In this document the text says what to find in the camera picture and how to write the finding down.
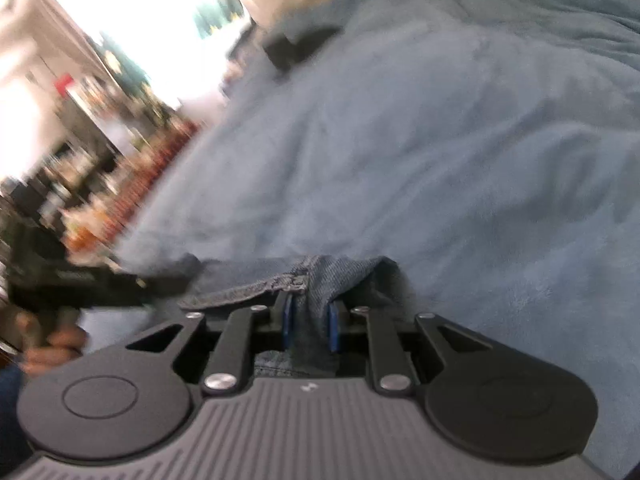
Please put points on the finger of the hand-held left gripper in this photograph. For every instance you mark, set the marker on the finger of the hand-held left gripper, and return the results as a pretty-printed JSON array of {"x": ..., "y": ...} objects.
[{"x": 155, "y": 282}]

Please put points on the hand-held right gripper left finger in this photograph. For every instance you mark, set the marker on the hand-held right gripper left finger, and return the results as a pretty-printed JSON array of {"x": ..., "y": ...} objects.
[{"x": 286, "y": 322}]

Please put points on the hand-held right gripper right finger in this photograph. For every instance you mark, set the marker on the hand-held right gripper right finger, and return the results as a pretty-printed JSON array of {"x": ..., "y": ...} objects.
[{"x": 334, "y": 327}]

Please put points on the blue denim shorts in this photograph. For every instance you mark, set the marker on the blue denim shorts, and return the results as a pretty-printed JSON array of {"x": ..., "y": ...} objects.
[{"x": 320, "y": 280}]

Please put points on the person's left hand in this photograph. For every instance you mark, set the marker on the person's left hand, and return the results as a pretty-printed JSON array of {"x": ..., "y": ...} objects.
[{"x": 55, "y": 352}]

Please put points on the red patterned tablecloth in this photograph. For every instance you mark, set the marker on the red patterned tablecloth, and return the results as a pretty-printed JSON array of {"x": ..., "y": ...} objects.
[{"x": 145, "y": 180}]

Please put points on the blue fleece blanket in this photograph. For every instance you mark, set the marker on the blue fleece blanket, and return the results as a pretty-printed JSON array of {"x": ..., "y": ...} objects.
[{"x": 425, "y": 160}]

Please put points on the green printed curtain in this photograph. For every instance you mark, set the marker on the green printed curtain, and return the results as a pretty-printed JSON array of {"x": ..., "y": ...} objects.
[{"x": 220, "y": 15}]

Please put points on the black cat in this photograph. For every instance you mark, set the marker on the black cat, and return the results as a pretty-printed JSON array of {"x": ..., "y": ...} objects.
[{"x": 300, "y": 45}]

